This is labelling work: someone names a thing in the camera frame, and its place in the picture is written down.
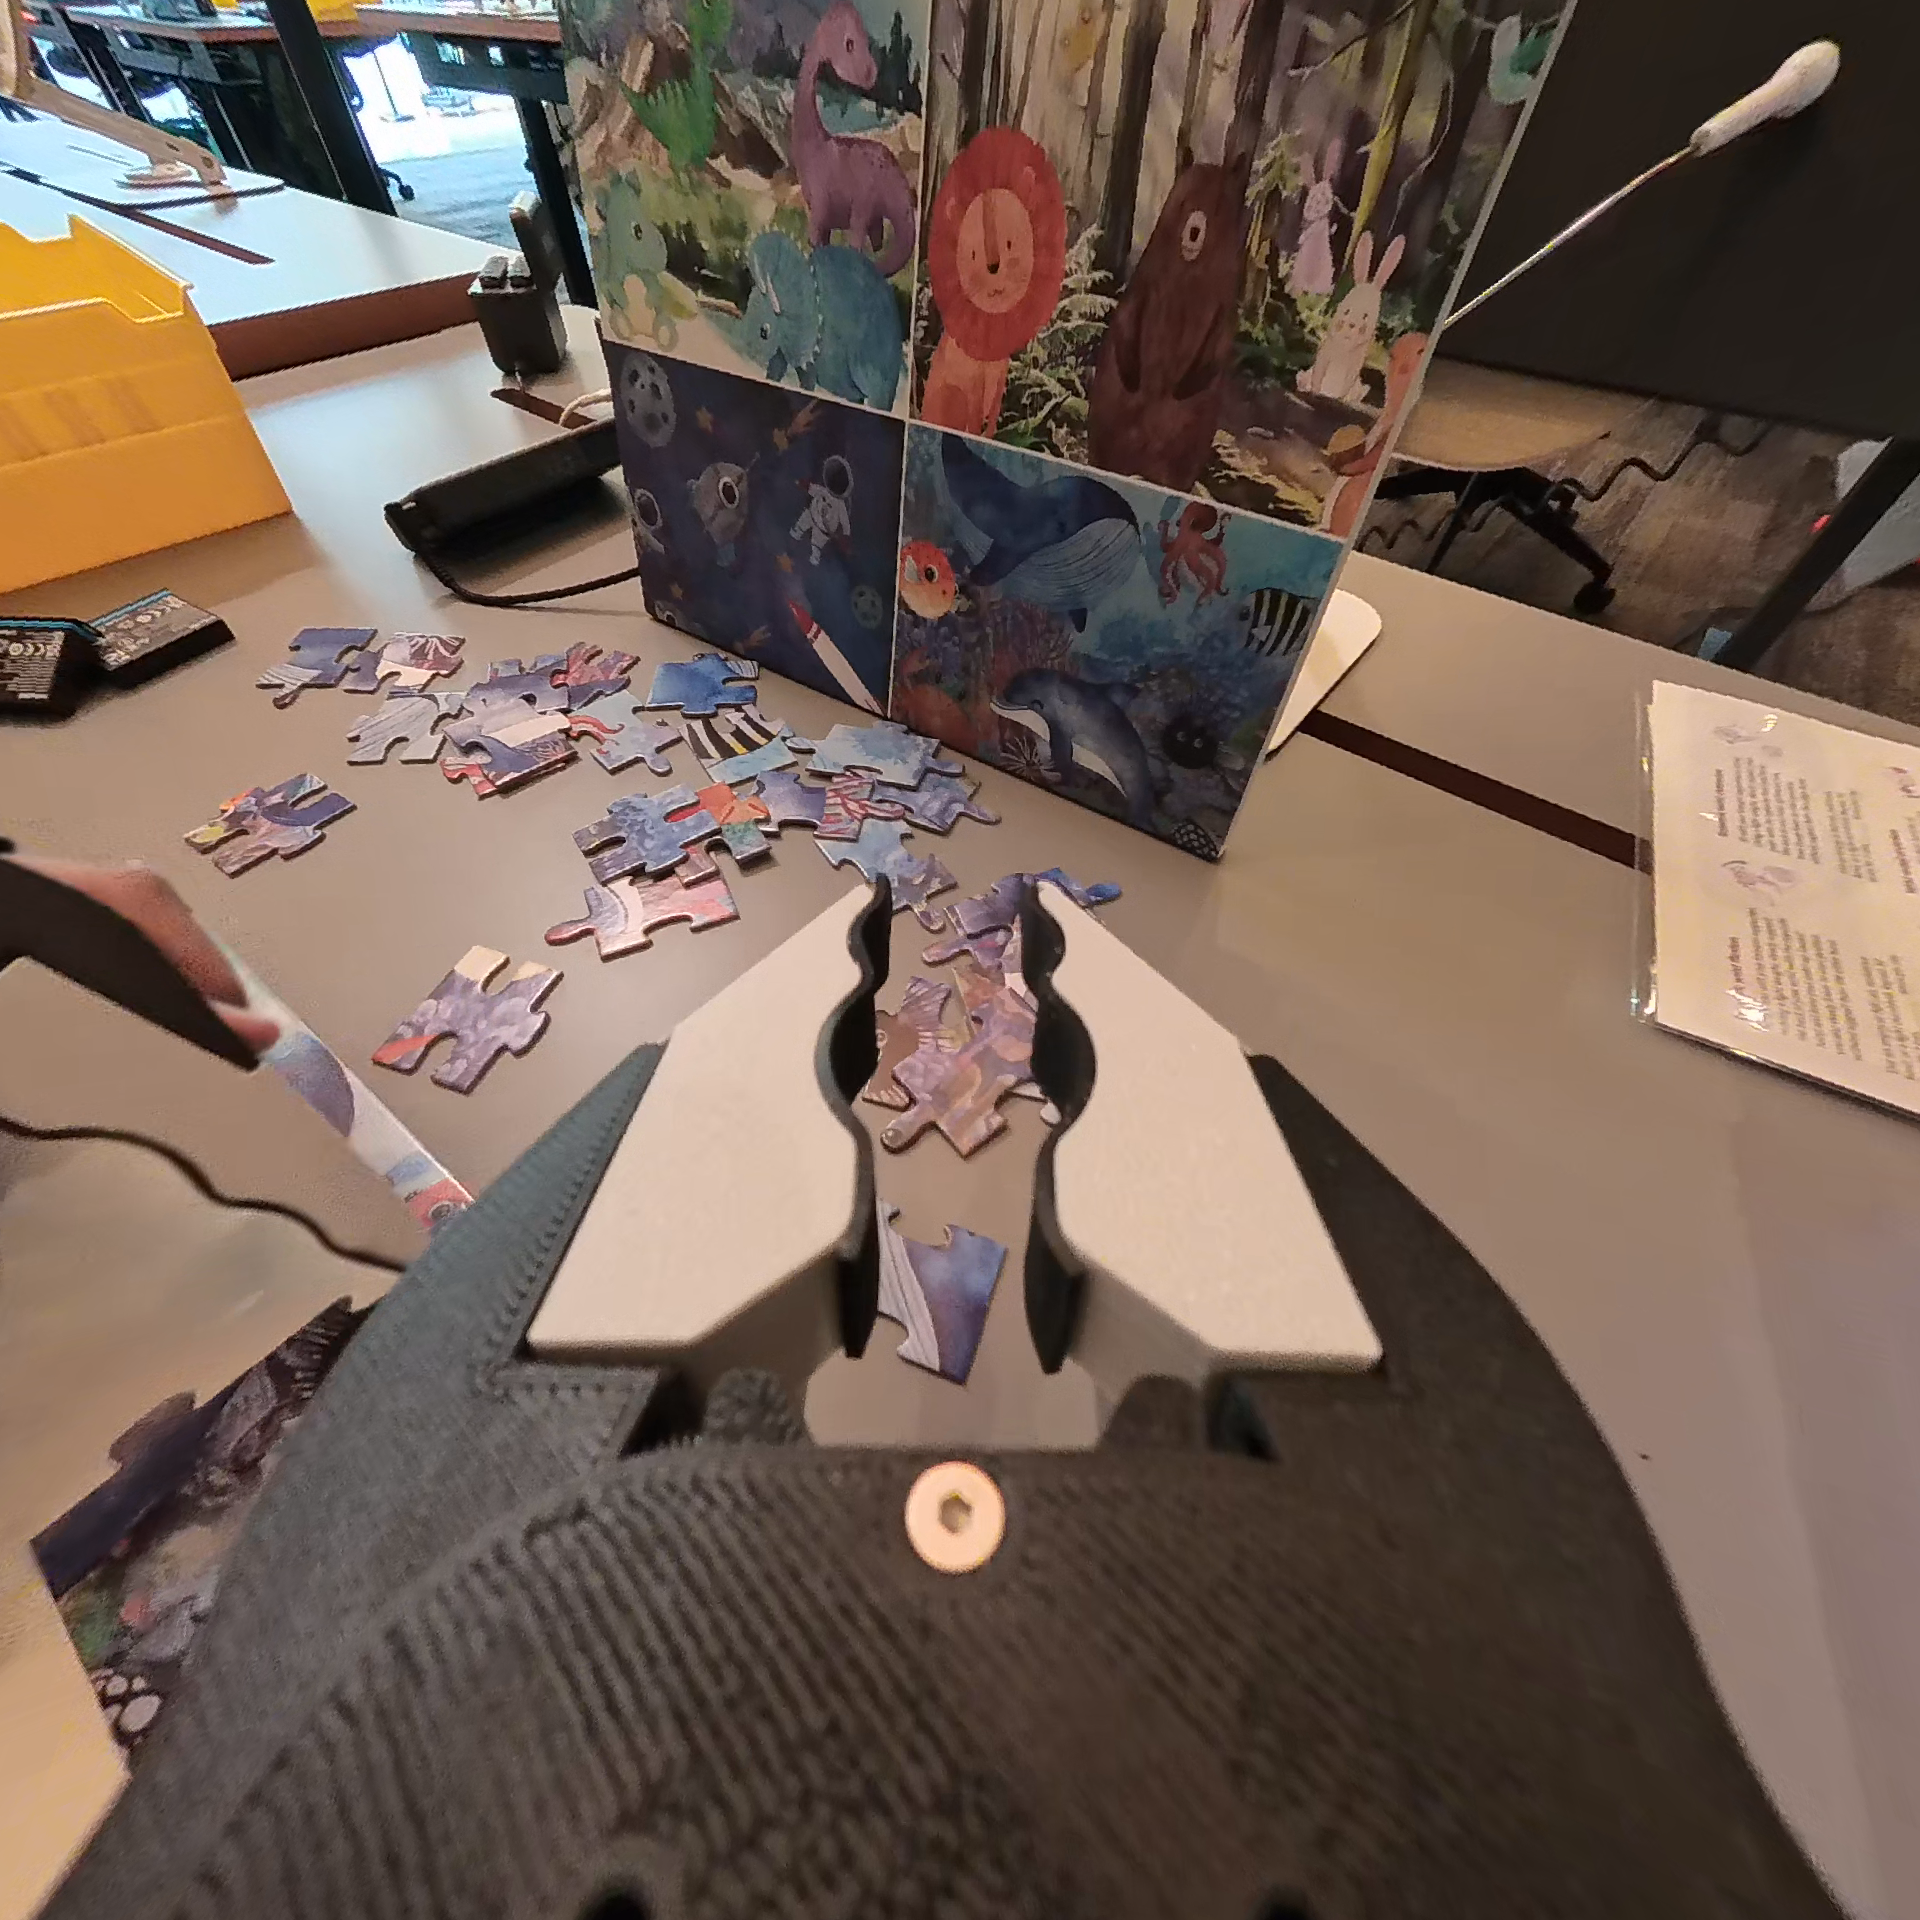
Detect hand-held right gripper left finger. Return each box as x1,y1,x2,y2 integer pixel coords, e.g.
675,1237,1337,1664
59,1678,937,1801
522,877,904,1449

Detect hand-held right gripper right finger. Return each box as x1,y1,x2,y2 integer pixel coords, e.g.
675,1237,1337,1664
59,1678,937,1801
1027,879,1385,1452

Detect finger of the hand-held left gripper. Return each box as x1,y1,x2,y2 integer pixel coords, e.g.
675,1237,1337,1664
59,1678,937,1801
0,1124,409,1566
0,848,416,1271

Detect cream puzzle frame tray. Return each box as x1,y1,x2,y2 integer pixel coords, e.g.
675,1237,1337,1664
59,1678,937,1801
0,861,473,1920

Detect blue striped jigsaw piece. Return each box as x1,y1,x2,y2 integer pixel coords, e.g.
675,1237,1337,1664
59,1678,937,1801
874,1200,1010,1377

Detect pile of puzzle pieces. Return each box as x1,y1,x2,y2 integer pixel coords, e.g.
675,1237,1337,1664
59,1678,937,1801
183,621,1128,1156

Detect yellow plastic bin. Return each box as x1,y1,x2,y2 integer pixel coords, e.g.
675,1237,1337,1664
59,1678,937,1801
0,216,295,594

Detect instruction sheet in plastic sleeve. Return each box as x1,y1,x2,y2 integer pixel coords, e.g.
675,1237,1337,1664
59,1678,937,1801
1628,678,1920,1120

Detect black flat device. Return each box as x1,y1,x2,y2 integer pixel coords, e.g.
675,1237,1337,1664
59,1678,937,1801
384,423,619,553

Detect illustrated animal puzzle box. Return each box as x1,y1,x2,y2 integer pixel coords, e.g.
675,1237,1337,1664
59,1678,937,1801
557,0,1577,868

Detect beige office chair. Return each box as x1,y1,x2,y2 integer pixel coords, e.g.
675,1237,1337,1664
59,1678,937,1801
1372,359,1624,617

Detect black battery charger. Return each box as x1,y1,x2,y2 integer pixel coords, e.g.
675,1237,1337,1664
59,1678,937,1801
469,192,570,377

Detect thin rod with white tip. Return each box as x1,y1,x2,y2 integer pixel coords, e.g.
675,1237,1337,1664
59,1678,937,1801
1447,38,1845,328

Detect white flat base plate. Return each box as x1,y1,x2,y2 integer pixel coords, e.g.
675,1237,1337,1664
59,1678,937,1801
1267,588,1383,754

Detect black braided cable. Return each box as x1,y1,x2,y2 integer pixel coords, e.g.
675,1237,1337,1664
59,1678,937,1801
405,538,653,608

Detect wooden frame stand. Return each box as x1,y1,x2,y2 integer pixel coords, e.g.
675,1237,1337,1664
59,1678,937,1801
23,53,231,193

